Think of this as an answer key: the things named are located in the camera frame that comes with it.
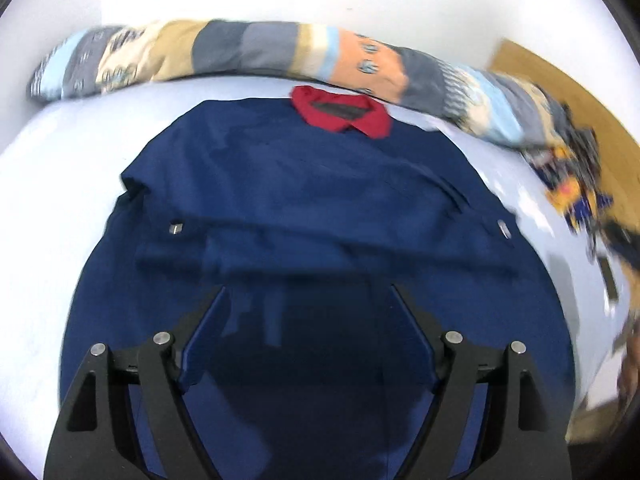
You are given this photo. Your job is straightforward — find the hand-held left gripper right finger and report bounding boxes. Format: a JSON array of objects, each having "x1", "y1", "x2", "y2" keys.
[{"x1": 391, "y1": 283, "x2": 572, "y2": 480}]

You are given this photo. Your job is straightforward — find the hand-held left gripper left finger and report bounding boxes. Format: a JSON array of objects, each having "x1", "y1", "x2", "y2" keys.
[{"x1": 44, "y1": 284, "x2": 236, "y2": 480}]

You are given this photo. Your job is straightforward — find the navy jacket with red collar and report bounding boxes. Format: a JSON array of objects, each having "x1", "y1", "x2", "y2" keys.
[{"x1": 59, "y1": 85, "x2": 591, "y2": 480}]

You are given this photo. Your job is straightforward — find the pile of dark patterned clothes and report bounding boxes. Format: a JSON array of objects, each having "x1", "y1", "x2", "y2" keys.
[{"x1": 520, "y1": 100, "x2": 637, "y2": 306}]

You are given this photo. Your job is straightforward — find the patchwork quilt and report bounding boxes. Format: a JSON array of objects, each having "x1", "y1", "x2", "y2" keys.
[{"x1": 27, "y1": 19, "x2": 596, "y2": 151}]

